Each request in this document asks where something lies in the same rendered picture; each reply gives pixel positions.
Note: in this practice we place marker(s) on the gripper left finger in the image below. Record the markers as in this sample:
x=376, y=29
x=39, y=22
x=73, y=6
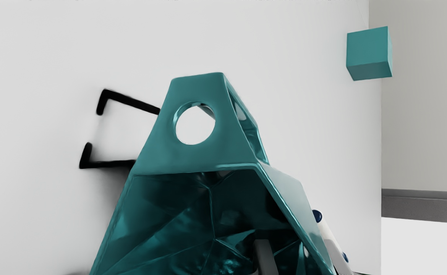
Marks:
x=265, y=258

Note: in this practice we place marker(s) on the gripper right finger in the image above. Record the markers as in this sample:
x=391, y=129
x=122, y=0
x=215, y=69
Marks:
x=330, y=238

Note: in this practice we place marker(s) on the teal faceted mug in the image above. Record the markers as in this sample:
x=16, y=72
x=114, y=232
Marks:
x=193, y=179

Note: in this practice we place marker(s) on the teal cube block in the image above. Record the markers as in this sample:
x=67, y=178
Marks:
x=368, y=51

